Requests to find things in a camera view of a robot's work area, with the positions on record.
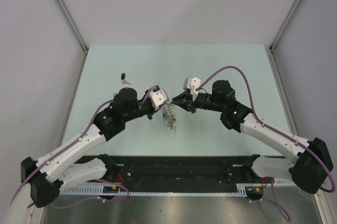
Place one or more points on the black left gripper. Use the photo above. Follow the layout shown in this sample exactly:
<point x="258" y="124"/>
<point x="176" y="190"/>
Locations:
<point x="152" y="110"/>

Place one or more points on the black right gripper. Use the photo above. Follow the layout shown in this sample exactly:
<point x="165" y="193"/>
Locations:
<point x="188" y="105"/>

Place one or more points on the steel disc keyring holder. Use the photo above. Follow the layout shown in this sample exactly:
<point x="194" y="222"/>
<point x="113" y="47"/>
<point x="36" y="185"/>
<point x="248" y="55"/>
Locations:
<point x="168" y="114"/>

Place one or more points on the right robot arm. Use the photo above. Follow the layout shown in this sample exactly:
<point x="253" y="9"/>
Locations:
<point x="305" y="162"/>

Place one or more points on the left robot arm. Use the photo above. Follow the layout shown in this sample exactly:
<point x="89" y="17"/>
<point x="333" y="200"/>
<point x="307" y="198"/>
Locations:
<point x="110" y="118"/>

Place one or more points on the silver key by black fob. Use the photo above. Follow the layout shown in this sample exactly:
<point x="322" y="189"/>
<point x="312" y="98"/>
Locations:
<point x="125" y="82"/>

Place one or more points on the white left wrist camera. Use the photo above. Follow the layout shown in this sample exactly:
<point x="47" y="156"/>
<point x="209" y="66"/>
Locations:
<point x="158" y="97"/>

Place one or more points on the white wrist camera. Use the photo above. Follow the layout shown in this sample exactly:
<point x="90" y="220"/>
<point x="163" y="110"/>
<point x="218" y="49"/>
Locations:
<point x="158" y="97"/>
<point x="192" y="84"/>

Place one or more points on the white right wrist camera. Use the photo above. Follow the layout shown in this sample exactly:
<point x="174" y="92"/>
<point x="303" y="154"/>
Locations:
<point x="192" y="84"/>

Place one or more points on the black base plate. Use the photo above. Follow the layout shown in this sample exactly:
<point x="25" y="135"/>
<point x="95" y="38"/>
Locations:
<point x="142" y="174"/>

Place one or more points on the aluminium frame rail left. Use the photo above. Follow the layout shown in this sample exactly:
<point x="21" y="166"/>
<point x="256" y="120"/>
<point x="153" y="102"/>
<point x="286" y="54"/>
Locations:
<point x="73" y="95"/>

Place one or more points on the aluminium frame rail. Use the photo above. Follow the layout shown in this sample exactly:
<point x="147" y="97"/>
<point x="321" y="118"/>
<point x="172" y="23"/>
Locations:
<point x="281" y="81"/>
<point x="73" y="95"/>

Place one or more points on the aluminium frame rail right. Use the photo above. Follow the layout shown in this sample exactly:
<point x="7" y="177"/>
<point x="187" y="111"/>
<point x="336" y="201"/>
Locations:
<point x="281" y="81"/>

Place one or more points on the aluminium frame post left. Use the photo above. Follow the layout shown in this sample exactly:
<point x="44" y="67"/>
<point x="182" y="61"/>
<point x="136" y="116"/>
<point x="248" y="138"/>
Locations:
<point x="71" y="24"/>

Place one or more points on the aluminium frame post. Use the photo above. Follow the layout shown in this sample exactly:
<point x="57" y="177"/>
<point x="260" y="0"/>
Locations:
<point x="285" y="24"/>
<point x="71" y="24"/>

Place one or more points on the aluminium frame post right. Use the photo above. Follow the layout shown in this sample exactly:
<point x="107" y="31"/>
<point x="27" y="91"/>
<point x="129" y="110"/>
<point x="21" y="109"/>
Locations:
<point x="285" y="24"/>

